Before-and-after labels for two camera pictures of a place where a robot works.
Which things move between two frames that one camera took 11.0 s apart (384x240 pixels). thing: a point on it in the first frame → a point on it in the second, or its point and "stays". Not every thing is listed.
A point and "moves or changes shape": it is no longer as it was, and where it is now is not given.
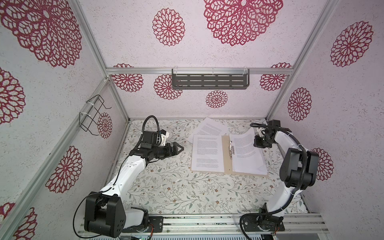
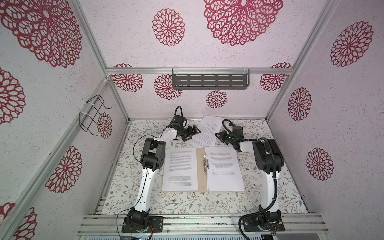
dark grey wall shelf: [213, 79] stays
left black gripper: [170, 153] → [190, 132]
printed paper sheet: [245, 154] moves or changes shape
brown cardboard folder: [228, 162] → [202, 175]
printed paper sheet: [207, 154] → [180, 169]
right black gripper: [257, 143] → [222, 137]
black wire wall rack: [93, 110] stays
